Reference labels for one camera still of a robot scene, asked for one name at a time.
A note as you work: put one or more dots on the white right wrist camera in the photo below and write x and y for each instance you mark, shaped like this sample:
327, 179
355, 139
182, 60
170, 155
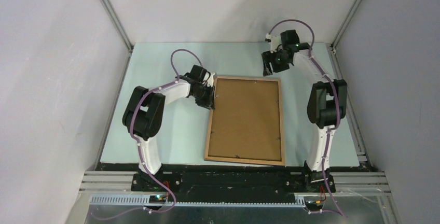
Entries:
273, 41

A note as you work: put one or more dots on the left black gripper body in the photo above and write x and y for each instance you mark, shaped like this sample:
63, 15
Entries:
204, 95

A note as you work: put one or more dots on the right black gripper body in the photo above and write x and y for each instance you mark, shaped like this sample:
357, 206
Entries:
277, 60

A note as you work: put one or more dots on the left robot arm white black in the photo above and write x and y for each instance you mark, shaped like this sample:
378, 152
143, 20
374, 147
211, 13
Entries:
144, 112

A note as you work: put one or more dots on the right aluminium corner post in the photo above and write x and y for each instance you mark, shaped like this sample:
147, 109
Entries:
345, 24

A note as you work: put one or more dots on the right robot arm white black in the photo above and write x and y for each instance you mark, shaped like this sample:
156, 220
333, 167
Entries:
327, 101

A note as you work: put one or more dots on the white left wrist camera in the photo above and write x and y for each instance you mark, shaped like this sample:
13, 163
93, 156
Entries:
211, 79

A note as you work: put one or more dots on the wooden picture frame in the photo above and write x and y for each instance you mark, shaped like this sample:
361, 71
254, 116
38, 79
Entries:
209, 136

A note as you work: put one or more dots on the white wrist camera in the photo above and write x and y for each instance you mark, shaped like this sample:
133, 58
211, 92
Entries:
273, 41
211, 79

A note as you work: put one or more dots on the grey slotted cable duct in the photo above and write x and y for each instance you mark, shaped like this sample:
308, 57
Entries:
151, 200

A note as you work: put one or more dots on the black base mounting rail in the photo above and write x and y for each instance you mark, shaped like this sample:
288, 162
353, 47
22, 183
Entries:
186, 181

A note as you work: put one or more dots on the left aluminium corner post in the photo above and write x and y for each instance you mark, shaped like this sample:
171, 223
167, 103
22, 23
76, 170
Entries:
116, 22

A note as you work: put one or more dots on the brown cardboard backing board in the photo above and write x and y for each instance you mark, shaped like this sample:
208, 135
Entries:
245, 119

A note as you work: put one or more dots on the aluminium corner post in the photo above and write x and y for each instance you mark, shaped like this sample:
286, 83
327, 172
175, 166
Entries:
345, 24
116, 22

